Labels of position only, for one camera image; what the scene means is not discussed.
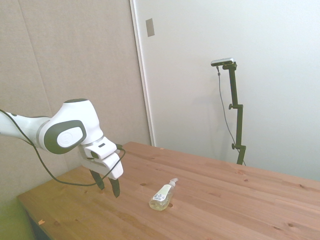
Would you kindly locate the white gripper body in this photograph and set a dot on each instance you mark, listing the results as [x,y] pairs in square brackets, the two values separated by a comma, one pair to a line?
[110,166]

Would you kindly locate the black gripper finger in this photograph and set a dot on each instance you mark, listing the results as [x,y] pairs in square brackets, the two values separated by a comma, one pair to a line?
[98,181]
[114,188]

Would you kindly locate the clear sanitizer bottle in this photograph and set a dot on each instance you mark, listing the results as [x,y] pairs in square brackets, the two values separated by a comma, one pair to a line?
[161,198]

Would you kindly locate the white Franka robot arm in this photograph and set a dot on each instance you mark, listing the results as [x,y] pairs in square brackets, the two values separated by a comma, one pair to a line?
[75,117]

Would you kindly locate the white door frame trim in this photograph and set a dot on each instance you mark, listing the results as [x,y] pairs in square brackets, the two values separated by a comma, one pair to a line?
[142,75]

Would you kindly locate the black camera stand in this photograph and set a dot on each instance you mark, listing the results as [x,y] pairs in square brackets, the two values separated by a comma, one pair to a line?
[238,120]

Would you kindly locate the grey wall plate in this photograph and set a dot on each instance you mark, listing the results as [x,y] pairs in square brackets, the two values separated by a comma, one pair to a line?
[150,27]

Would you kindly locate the silver camera on stand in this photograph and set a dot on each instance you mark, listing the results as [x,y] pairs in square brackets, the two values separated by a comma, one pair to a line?
[222,61]

